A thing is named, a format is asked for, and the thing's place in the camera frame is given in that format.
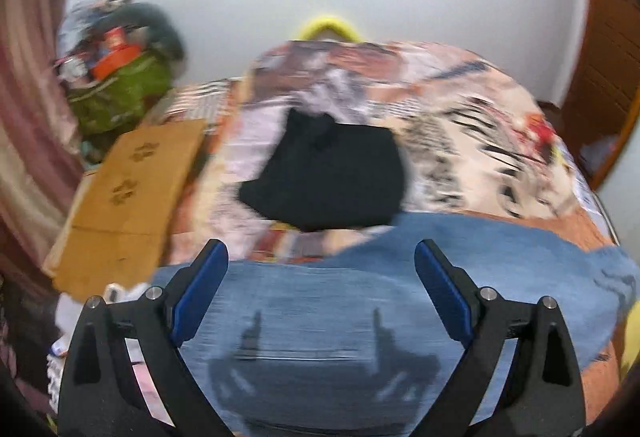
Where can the green bag of clutter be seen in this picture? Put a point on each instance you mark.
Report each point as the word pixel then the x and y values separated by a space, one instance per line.
pixel 120 67

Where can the brown wooden door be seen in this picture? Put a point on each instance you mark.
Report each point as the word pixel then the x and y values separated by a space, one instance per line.
pixel 602 67

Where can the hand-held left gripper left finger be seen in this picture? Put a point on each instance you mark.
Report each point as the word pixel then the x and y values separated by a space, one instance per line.
pixel 199 287

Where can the blue denim pants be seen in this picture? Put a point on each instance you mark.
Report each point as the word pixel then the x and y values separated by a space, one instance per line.
pixel 340 297

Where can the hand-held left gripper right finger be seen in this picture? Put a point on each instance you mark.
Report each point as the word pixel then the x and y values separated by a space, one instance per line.
pixel 444 287

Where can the yellow plastic object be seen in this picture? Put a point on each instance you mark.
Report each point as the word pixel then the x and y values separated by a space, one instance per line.
pixel 327 28

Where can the patterned printed blanket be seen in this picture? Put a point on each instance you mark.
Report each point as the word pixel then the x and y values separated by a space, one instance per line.
pixel 450 127

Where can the flat cardboard box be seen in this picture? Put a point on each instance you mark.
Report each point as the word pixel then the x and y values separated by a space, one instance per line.
pixel 125 202

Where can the black folded garment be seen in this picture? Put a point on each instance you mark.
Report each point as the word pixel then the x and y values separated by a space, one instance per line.
pixel 331 177

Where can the striped pink curtain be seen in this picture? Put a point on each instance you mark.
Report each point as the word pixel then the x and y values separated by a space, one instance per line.
pixel 30 117

